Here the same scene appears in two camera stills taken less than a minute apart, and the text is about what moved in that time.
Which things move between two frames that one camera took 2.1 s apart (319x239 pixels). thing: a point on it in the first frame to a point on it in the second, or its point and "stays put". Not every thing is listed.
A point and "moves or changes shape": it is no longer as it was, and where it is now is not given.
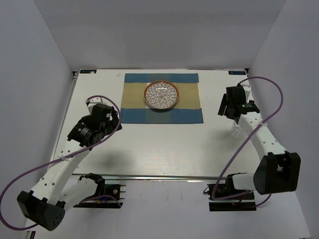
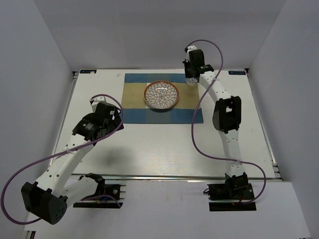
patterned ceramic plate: [161, 94] stays put
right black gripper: [223, 106] to [187, 62]
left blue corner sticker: [87, 71] stays put
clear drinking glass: [236, 129] moves or changes shape
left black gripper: [113, 123] stays put
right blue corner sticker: [237, 72] stays put
